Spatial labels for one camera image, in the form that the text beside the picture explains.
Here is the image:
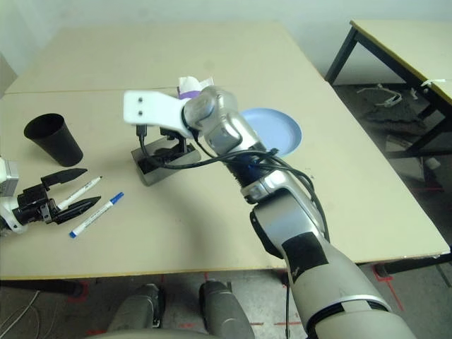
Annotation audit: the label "grey robot leg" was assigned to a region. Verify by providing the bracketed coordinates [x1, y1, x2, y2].
[107, 284, 165, 339]
[198, 280, 255, 339]

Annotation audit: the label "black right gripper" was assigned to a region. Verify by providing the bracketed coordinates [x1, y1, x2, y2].
[159, 126, 189, 154]

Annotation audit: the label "white plastic floor scrap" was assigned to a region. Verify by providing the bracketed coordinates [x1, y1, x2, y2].
[356, 83, 403, 109]

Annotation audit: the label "purple tissue box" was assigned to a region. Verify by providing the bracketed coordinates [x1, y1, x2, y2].
[175, 75, 215, 100]

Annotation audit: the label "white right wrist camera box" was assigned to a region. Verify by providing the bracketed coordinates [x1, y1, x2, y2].
[123, 90, 188, 137]

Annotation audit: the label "black plastic cup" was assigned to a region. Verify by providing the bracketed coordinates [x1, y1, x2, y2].
[23, 112, 84, 167]

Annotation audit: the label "blue plastic plate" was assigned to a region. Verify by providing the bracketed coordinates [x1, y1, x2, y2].
[239, 107, 303, 158]

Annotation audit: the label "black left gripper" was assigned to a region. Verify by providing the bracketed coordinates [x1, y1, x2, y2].
[13, 168, 102, 225]

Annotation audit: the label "grey left robot leg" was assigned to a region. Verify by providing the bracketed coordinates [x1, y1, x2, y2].
[107, 284, 165, 339]

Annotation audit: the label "grey glasses case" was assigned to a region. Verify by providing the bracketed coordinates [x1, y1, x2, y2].
[131, 137, 202, 187]

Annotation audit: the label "beige robot torso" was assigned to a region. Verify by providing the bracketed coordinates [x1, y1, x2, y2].
[83, 328, 213, 339]

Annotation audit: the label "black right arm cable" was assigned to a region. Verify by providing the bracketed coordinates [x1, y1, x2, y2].
[136, 125, 331, 248]

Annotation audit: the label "beige side table black legs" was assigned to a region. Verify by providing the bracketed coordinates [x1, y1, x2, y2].
[324, 19, 452, 160]

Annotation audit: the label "black table frame beam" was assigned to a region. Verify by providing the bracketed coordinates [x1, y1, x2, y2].
[374, 252, 452, 276]
[0, 280, 81, 297]

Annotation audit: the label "white floor cable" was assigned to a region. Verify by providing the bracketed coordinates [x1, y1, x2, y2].
[0, 291, 40, 339]

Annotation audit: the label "white marker black tip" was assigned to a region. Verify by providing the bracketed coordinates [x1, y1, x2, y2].
[56, 175, 104, 211]

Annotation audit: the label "grey right robot leg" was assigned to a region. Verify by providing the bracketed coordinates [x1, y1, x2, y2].
[198, 280, 255, 339]

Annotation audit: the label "white marker blue cap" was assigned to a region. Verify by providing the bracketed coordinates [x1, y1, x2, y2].
[69, 191, 125, 239]

